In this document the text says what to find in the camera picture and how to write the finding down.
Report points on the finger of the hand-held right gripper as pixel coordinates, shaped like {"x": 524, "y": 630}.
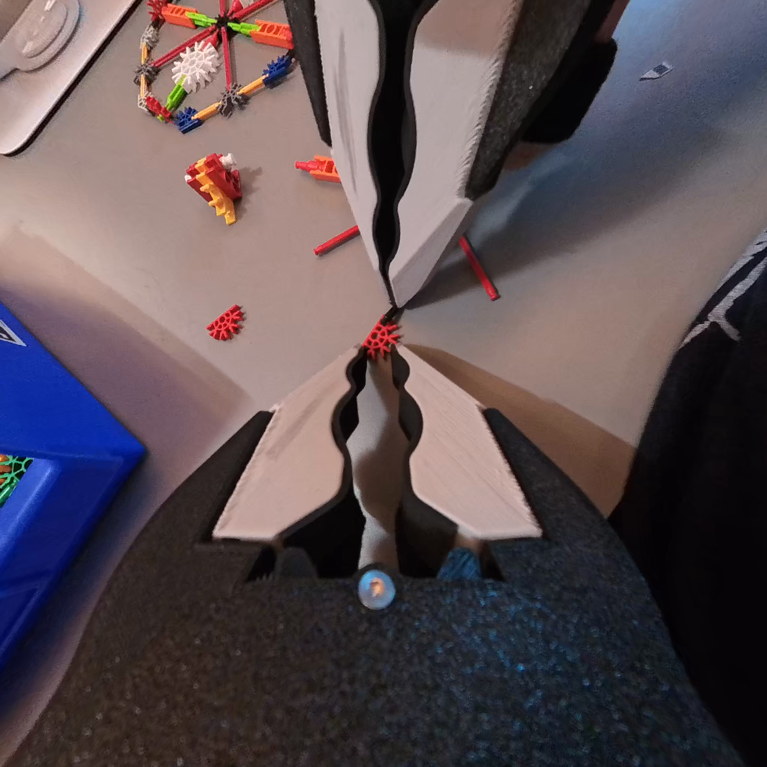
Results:
{"x": 449, "y": 120}
{"x": 347, "y": 90}

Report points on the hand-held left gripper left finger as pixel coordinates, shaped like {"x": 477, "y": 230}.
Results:
{"x": 287, "y": 473}

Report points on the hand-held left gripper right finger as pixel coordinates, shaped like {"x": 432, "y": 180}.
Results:
{"x": 473, "y": 473}

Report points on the orange bar connector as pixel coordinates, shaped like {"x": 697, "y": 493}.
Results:
{"x": 326, "y": 169}

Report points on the short red rod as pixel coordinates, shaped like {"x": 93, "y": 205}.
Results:
{"x": 305, "y": 165}

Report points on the long red rod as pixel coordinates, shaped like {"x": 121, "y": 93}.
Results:
{"x": 335, "y": 241}
{"x": 480, "y": 269}

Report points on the red fan connector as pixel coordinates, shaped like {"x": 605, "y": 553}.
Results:
{"x": 225, "y": 326}
{"x": 380, "y": 341}

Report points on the person's right hand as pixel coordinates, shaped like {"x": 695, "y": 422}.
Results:
{"x": 612, "y": 21}

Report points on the small paper scrap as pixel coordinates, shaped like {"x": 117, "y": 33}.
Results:
{"x": 656, "y": 72}

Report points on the colourful toy wheel model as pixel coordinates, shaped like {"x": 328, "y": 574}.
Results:
{"x": 195, "y": 66}

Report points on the stack of red yellow connectors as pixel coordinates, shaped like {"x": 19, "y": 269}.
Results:
{"x": 215, "y": 180}

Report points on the person's dark printed shirt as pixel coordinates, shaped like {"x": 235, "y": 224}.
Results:
{"x": 707, "y": 479}

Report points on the blue plastic bin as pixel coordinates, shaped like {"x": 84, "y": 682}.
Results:
{"x": 60, "y": 419}

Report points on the pile of colourful toy parts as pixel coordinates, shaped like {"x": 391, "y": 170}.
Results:
{"x": 12, "y": 479}

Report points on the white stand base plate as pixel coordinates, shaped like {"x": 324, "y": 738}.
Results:
{"x": 72, "y": 96}

